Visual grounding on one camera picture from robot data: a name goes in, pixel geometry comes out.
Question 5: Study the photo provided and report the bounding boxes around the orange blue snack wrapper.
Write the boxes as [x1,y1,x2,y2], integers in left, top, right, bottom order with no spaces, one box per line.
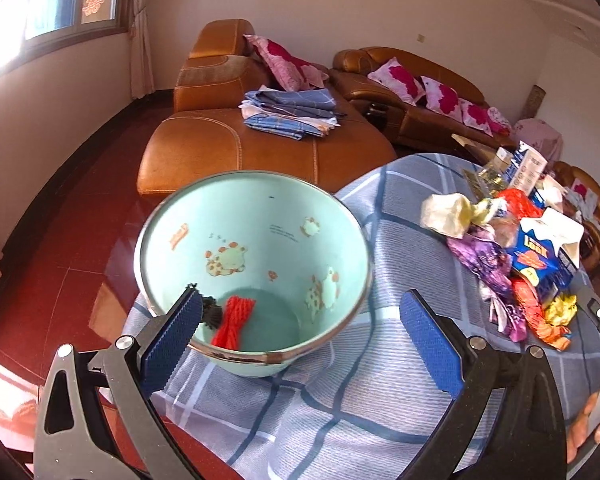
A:
[512,278,571,351]

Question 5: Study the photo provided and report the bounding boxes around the yellow plastic bag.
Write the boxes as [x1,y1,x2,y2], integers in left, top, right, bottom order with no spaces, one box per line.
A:
[544,294,578,327]

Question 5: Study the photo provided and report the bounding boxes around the pale yellow bag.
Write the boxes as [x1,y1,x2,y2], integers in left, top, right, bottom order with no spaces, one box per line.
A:
[419,193,507,240]

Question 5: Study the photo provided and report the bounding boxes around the light green trash bucket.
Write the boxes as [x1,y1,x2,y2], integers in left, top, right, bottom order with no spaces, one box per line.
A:
[134,171,373,377]

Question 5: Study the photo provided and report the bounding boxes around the person's right hand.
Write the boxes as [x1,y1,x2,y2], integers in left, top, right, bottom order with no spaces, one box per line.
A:
[566,393,600,464]

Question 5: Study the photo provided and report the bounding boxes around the red yarn bundle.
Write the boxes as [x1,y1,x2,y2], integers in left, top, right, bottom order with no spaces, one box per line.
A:
[211,296,257,351]

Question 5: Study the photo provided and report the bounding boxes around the blue plaid tablecloth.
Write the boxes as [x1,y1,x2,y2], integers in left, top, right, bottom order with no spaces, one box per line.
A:
[121,153,600,480]

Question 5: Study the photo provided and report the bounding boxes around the purple foil wrapper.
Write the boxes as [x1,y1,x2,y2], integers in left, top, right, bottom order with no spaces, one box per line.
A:
[446,226,527,344]

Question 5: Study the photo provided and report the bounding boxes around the red plastic bag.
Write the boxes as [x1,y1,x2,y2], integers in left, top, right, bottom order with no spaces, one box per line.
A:
[496,188,543,220]

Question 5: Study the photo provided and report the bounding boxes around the brown leather armchair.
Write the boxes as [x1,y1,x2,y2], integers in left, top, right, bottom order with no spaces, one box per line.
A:
[553,160,600,275]

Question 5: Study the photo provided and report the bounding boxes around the gold foil packet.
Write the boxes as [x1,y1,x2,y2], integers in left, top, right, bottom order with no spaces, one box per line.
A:
[462,162,508,200]

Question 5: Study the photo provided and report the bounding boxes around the white tall paper box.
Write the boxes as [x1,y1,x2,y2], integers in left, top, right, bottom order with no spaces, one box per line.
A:
[504,141,547,196]

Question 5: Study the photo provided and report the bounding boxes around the brown leather chaise sofa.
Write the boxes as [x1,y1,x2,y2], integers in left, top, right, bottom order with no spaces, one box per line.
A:
[136,18,396,197]

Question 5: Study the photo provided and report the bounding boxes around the pink cloth covered chair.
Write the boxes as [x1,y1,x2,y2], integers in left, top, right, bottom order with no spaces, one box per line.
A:
[512,118,564,162]

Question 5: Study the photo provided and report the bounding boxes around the pink floral pillow right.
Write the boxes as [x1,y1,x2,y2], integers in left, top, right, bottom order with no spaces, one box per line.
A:
[460,99,492,136]

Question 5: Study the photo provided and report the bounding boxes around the beige curtain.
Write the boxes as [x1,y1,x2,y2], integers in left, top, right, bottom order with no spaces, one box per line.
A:
[130,0,155,99]

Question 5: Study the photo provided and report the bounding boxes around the pink floral pillow middle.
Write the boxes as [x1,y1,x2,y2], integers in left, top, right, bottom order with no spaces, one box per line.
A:
[422,76,462,122]

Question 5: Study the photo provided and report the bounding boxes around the brown leather three-seat sofa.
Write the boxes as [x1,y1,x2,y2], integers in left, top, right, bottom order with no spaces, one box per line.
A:
[329,47,514,154]

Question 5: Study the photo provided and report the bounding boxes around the folded blue plaid sheets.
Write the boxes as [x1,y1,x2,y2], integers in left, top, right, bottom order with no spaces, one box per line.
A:
[239,86,341,141]

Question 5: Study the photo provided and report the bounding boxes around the pink floral pillow left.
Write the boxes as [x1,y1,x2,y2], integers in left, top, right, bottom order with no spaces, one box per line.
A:
[367,58,426,105]

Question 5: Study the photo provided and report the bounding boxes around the pink floral pillow on chaise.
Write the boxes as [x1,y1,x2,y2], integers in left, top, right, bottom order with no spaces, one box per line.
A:
[244,35,328,92]

